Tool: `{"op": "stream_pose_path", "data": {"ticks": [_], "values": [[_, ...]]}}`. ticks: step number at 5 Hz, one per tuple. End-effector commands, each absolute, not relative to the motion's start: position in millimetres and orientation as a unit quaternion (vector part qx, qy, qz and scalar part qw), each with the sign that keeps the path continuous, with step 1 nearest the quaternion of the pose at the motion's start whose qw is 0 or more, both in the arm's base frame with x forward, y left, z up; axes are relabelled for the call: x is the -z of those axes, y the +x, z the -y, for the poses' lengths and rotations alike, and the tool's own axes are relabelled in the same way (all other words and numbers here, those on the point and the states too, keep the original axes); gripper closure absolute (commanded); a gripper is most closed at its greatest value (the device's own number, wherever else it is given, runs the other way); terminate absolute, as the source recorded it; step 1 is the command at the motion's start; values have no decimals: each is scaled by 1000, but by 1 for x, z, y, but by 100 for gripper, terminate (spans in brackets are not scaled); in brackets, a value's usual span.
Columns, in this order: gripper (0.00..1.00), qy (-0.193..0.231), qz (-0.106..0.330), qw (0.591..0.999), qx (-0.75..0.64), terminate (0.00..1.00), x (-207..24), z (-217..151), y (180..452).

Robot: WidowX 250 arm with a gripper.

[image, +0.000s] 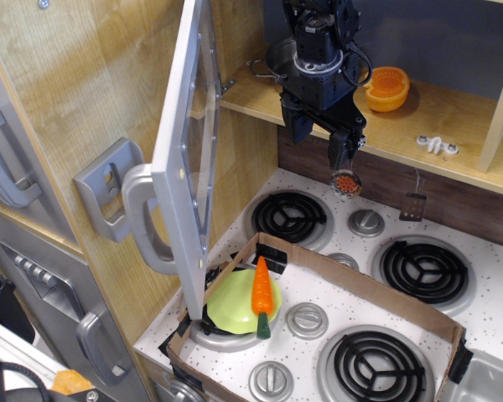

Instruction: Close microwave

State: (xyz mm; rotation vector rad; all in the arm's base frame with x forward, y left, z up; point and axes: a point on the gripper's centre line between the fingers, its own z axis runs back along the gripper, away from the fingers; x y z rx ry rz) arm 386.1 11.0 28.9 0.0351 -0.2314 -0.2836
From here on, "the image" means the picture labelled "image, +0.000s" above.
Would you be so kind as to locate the grey fridge lower handle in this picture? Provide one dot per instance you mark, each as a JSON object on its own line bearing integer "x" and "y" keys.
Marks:
{"x": 86, "y": 335}

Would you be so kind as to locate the grey middle stove knob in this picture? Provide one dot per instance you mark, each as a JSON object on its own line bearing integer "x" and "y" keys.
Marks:
{"x": 307, "y": 321}

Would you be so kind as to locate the light green plate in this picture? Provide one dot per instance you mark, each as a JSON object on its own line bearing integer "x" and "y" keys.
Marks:
{"x": 229, "y": 307}

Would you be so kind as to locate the grey toy microwave door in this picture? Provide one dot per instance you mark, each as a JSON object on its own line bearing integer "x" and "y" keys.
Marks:
{"x": 169, "y": 201}

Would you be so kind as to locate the back left stove burner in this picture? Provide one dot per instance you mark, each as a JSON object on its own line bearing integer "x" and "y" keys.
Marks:
{"x": 294, "y": 216}

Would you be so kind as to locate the grey back stove knob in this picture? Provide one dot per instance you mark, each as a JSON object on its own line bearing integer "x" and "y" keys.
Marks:
{"x": 366, "y": 223}

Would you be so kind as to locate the silver metal pot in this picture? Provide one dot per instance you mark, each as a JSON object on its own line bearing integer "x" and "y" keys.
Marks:
{"x": 281, "y": 62}

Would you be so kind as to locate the orange half toy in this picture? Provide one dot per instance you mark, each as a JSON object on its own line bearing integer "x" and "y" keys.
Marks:
{"x": 388, "y": 89}

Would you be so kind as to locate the grey front stove knob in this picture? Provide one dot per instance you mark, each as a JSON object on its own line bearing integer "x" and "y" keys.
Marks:
{"x": 270, "y": 382}

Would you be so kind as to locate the front right stove burner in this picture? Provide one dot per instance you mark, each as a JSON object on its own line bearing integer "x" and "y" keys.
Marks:
{"x": 372, "y": 363}

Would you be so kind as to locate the round metal strainer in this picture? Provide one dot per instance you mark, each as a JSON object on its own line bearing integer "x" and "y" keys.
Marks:
{"x": 346, "y": 184}

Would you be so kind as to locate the grey ice dispenser panel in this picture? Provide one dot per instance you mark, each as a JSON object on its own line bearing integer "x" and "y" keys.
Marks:
{"x": 51, "y": 288}

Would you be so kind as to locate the grey wall phone holder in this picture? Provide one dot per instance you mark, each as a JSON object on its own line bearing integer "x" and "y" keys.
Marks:
{"x": 100, "y": 183}

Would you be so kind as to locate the back right stove burner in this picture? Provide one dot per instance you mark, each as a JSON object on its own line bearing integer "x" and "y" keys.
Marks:
{"x": 428, "y": 269}

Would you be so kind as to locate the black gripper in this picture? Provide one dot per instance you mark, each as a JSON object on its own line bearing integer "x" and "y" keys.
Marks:
{"x": 306, "y": 103}

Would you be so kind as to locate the brown cardboard barrier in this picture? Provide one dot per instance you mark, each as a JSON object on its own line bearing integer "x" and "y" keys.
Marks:
{"x": 349, "y": 299}

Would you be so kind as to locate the silver sink basin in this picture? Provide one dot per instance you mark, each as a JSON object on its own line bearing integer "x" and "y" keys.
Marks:
{"x": 483, "y": 381}

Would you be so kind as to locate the front left stove burner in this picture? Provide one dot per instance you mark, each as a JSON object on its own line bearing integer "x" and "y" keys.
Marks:
{"x": 206, "y": 334}

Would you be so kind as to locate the yellow chip bag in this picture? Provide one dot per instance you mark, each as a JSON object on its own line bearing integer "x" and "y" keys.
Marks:
{"x": 68, "y": 382}

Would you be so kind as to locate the grey small centre stove knob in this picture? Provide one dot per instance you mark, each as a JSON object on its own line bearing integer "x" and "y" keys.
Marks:
{"x": 344, "y": 259}

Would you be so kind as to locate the white plastic door latch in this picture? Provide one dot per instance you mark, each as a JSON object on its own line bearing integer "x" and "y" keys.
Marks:
{"x": 436, "y": 145}

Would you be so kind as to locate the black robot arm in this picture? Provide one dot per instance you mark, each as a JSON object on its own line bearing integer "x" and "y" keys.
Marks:
{"x": 321, "y": 28}

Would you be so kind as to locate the stove burner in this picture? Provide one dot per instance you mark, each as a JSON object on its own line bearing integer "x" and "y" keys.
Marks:
{"x": 294, "y": 216}
{"x": 372, "y": 363}
{"x": 206, "y": 334}
{"x": 428, "y": 269}

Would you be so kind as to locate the orange toy carrot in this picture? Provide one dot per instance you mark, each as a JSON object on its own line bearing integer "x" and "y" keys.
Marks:
{"x": 262, "y": 302}

